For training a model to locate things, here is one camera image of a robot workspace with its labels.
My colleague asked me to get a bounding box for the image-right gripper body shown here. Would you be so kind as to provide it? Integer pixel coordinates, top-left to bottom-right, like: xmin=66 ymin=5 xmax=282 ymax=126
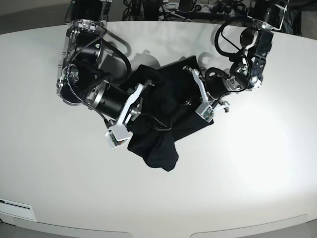
xmin=203 ymin=68 xmax=229 ymax=112

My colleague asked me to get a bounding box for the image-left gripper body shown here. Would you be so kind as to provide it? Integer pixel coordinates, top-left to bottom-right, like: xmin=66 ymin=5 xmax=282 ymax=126
xmin=94 ymin=81 xmax=144 ymax=124

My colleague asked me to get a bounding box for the black T-shirt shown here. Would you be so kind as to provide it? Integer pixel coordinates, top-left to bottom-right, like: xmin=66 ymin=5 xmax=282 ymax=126
xmin=120 ymin=56 xmax=213 ymax=172

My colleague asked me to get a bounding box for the image-left robot arm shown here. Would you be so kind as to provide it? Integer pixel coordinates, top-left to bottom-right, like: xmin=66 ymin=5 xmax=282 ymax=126
xmin=56 ymin=0 xmax=171 ymax=131

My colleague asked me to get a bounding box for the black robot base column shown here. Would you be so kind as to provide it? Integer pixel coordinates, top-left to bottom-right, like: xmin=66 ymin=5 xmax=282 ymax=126
xmin=142 ymin=0 xmax=160 ymax=21

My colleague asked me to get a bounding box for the image-right robot arm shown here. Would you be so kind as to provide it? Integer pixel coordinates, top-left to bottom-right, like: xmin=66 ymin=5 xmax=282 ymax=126
xmin=179 ymin=0 xmax=289 ymax=114

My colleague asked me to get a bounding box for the white power strip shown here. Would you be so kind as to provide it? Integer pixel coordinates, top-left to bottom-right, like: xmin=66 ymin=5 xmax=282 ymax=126
xmin=193 ymin=2 xmax=235 ymax=15

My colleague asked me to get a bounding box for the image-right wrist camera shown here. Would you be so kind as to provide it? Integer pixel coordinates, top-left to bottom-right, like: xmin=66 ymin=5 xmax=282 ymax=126
xmin=195 ymin=103 xmax=213 ymax=123

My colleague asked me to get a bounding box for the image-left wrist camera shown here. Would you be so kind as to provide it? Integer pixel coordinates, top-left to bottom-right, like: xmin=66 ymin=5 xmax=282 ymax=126
xmin=105 ymin=131 xmax=131 ymax=149

